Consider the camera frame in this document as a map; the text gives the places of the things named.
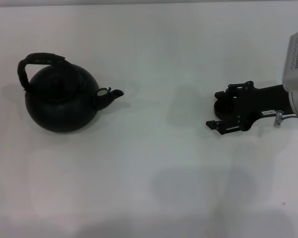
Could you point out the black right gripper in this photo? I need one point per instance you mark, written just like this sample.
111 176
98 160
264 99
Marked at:
258 101

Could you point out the small dark teacup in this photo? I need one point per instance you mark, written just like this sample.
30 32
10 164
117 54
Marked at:
223 109

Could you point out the white tablecloth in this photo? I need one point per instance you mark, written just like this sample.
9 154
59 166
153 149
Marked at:
149 173

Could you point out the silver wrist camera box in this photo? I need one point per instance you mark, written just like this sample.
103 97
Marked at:
296 67

